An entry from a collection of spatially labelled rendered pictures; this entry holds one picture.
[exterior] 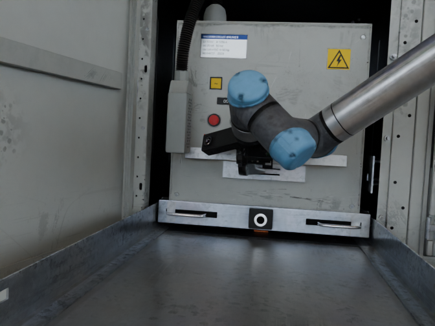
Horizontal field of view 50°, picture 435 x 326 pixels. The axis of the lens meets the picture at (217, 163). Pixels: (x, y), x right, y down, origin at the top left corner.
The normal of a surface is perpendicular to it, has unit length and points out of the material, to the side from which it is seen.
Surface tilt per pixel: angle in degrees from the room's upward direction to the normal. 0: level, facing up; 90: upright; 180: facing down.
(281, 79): 90
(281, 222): 90
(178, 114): 90
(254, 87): 60
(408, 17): 90
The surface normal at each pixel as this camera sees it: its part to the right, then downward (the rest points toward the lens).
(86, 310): 0.05, -1.00
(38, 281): 0.99, 0.06
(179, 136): -0.13, 0.04
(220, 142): -0.60, -0.41
